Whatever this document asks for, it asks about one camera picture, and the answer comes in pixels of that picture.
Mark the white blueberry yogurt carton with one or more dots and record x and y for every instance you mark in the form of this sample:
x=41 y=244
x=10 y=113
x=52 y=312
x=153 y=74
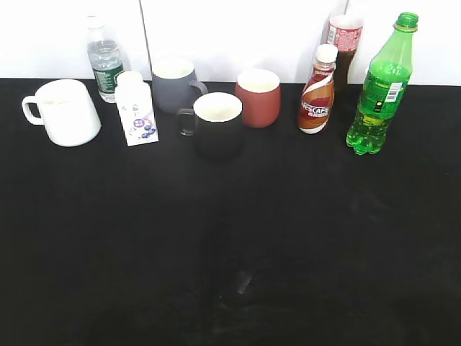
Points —
x=135 y=106

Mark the white ceramic mug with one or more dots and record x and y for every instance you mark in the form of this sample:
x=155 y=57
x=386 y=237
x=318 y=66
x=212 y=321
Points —
x=66 y=111

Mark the clear water bottle green label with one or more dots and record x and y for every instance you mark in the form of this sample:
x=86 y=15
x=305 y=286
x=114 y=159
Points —
x=104 y=55

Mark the red ceramic mug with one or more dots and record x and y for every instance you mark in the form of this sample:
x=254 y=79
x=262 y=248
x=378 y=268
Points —
x=260 y=93

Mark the black ceramic mug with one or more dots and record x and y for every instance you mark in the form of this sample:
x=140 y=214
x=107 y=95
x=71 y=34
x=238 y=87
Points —
x=215 y=123

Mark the Nescafe coffee bottle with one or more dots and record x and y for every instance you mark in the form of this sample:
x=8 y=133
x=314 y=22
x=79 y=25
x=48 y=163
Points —
x=317 y=97

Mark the grey ceramic mug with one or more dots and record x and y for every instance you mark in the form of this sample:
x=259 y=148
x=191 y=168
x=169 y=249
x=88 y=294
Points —
x=175 y=84

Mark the cola bottle red label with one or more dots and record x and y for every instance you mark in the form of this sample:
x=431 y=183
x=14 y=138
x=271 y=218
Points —
x=344 y=32

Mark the green soda bottle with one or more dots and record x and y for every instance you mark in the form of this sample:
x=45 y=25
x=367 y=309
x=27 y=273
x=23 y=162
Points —
x=387 y=77

